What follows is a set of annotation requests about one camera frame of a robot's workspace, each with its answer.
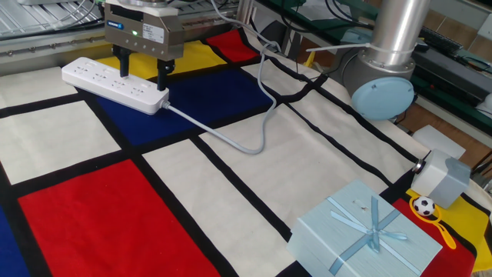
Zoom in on silver Schunk gripper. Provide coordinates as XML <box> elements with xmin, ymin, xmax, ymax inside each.
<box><xmin>104</xmin><ymin>4</ymin><xmax>185</xmax><ymax>92</ymax></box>

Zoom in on white four-socket power strip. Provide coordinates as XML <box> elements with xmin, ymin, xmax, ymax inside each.
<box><xmin>61</xmin><ymin>56</ymin><xmax>170</xmax><ymax>116</ymax></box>

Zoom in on Mondrian pattern tablecloth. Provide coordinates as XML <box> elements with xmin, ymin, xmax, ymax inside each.
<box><xmin>0</xmin><ymin>28</ymin><xmax>492</xmax><ymax>277</ymax></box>

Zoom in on small yellow plastic object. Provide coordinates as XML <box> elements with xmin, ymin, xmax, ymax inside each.
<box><xmin>302</xmin><ymin>48</ymin><xmax>317</xmax><ymax>69</ymax></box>

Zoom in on white paper sheet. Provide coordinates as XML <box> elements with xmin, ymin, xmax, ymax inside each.
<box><xmin>301</xmin><ymin>0</ymin><xmax>340</xmax><ymax>21</ymax></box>

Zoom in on green topped workbench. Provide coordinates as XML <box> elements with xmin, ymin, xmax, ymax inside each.
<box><xmin>253</xmin><ymin>0</ymin><xmax>492</xmax><ymax>135</ymax></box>

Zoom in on light blue ribboned gift box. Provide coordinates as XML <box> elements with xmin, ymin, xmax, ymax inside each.
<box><xmin>286</xmin><ymin>179</ymin><xmax>444</xmax><ymax>277</ymax></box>

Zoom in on white foam block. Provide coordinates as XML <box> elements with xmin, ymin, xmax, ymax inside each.
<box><xmin>411</xmin><ymin>125</ymin><xmax>467</xmax><ymax>161</ymax></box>

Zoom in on grey push button box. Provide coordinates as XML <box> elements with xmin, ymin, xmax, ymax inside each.
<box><xmin>410</xmin><ymin>149</ymin><xmax>472</xmax><ymax>210</ymax></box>

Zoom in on small toy soccer ball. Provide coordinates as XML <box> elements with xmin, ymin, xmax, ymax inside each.
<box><xmin>413</xmin><ymin>195</ymin><xmax>437</xmax><ymax>217</ymax></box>

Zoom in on white plastic object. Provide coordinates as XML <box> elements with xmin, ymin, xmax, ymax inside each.
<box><xmin>475</xmin><ymin>94</ymin><xmax>492</xmax><ymax>117</ymax></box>

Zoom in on black cable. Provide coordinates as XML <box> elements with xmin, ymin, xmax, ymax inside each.
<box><xmin>0</xmin><ymin>0</ymin><xmax>107</xmax><ymax>42</ymax></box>

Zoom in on grey power strip cable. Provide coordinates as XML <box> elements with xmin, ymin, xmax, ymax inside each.
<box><xmin>160</xmin><ymin>0</ymin><xmax>284</xmax><ymax>155</ymax></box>

